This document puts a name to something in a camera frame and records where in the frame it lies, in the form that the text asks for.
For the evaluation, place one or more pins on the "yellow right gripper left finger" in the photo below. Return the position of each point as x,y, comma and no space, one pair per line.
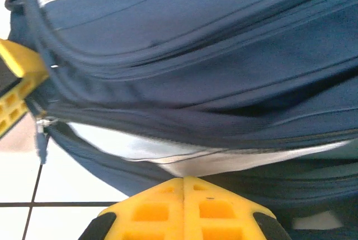
151,214

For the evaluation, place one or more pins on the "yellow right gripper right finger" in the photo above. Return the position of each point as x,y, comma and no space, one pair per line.
218,214

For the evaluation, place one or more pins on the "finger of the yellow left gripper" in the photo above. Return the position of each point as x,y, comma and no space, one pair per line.
16,114
19,61

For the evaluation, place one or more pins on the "navy blue backpack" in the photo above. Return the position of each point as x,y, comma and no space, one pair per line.
195,41

